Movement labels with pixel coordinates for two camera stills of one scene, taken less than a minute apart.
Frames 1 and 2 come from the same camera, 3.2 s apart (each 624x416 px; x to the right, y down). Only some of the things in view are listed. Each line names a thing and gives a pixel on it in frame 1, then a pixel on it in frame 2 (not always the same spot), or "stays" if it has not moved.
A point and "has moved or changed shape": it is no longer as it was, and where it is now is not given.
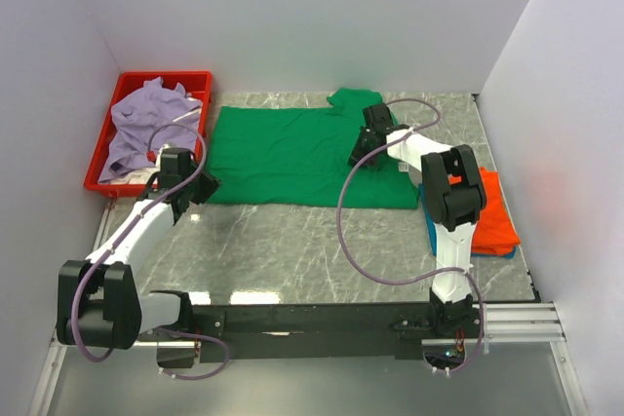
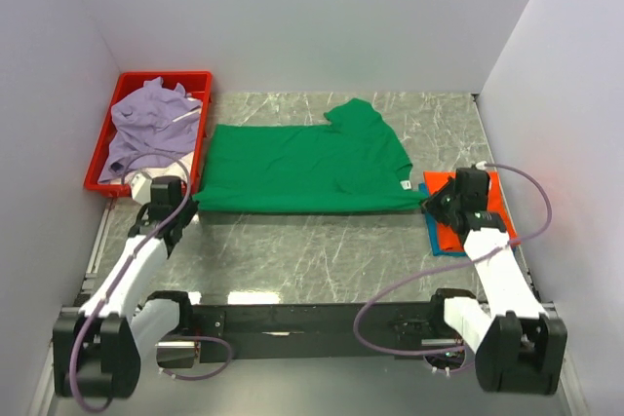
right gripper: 357,155 -> 431,206
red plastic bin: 199,83 stays
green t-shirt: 297,157 has moved or changed shape
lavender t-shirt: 154,117 stays
